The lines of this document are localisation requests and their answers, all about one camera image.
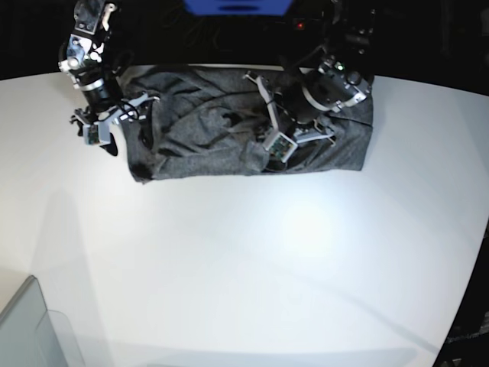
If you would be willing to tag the grey long-sleeve shirt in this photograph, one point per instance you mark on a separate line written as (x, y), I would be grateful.
(211, 122)

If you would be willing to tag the blue bin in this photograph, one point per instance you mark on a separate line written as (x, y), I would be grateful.
(238, 7)

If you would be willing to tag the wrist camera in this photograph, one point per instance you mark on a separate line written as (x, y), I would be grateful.
(280, 146)
(97, 134)

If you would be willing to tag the black power strip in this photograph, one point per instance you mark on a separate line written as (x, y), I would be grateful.
(306, 24)

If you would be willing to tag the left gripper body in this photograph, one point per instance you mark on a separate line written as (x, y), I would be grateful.
(293, 119)

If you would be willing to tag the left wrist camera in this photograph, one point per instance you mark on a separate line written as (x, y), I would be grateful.
(280, 146)

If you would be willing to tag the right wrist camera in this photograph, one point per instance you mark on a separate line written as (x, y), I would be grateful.
(97, 134)

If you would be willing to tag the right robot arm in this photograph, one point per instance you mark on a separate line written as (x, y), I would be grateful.
(83, 58)

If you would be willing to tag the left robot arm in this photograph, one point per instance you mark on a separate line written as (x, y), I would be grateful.
(332, 78)

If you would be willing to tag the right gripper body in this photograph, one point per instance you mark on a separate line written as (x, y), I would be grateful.
(105, 102)

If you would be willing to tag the translucent plastic box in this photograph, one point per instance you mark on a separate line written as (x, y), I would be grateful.
(33, 335)

